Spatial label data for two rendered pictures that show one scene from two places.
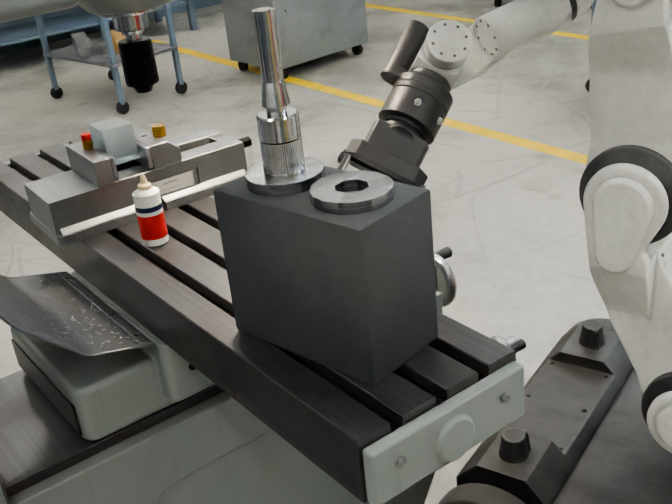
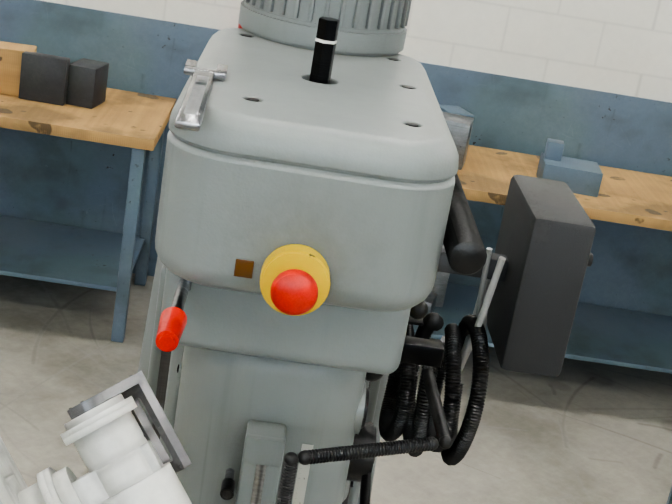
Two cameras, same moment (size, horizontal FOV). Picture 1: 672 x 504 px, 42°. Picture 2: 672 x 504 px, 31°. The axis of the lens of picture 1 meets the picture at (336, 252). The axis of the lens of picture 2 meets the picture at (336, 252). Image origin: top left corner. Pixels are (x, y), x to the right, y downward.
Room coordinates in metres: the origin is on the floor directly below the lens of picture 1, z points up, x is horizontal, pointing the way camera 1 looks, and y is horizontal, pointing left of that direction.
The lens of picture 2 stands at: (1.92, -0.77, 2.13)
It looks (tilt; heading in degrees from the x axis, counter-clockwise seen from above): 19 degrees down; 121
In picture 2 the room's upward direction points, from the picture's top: 10 degrees clockwise
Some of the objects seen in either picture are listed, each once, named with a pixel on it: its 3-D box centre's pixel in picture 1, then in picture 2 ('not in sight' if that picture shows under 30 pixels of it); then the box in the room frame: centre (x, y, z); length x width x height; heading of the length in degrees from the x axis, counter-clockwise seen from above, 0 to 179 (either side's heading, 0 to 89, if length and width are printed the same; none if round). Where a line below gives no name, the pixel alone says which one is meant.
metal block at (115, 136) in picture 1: (113, 141); not in sight; (1.38, 0.34, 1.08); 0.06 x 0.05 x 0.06; 33
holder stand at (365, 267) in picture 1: (326, 258); not in sight; (0.90, 0.01, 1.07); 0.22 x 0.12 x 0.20; 46
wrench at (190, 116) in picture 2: not in sight; (198, 92); (1.26, 0.05, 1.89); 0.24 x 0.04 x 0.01; 126
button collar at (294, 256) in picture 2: not in sight; (295, 280); (1.39, 0.06, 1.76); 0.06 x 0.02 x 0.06; 35
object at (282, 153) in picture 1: (281, 146); not in sight; (0.94, 0.05, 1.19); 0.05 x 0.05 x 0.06
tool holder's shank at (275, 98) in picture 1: (270, 62); not in sight; (0.94, 0.05, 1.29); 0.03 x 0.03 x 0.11
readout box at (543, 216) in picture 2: not in sight; (539, 273); (1.36, 0.69, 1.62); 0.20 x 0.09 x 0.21; 125
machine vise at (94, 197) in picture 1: (138, 169); not in sight; (1.40, 0.31, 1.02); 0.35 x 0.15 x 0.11; 123
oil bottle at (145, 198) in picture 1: (149, 208); not in sight; (1.23, 0.27, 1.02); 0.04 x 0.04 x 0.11
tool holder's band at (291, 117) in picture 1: (277, 116); not in sight; (0.94, 0.05, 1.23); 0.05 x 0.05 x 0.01
